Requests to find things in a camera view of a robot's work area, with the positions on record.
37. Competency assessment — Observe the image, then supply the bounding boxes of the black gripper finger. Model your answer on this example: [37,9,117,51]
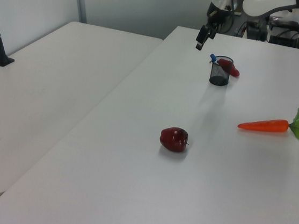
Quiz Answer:
[194,24,213,53]
[209,26,219,41]

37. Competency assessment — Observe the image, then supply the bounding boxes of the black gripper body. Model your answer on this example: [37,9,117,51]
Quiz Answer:
[204,2,232,33]

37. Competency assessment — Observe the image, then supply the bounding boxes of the dark red toy apple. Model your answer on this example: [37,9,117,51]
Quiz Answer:
[158,125,192,155]

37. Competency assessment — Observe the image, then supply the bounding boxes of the red toy chili pepper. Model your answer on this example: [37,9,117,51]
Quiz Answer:
[215,57,243,78]

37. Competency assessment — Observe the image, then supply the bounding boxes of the white side table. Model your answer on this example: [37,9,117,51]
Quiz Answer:
[0,12,165,224]

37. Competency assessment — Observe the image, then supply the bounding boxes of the orange toy carrot green leaves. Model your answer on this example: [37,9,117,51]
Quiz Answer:
[236,97,299,141]

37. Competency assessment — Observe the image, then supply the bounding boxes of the black mesh pen cup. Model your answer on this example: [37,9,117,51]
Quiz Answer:
[208,54,235,88]

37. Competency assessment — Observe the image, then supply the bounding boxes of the black electronics box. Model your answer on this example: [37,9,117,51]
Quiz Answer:
[266,17,299,50]

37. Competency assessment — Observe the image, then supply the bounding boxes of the white marker with blue cap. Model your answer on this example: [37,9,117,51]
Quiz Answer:
[208,53,222,68]

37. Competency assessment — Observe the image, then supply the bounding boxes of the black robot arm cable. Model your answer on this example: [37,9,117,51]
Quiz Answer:
[222,0,239,35]

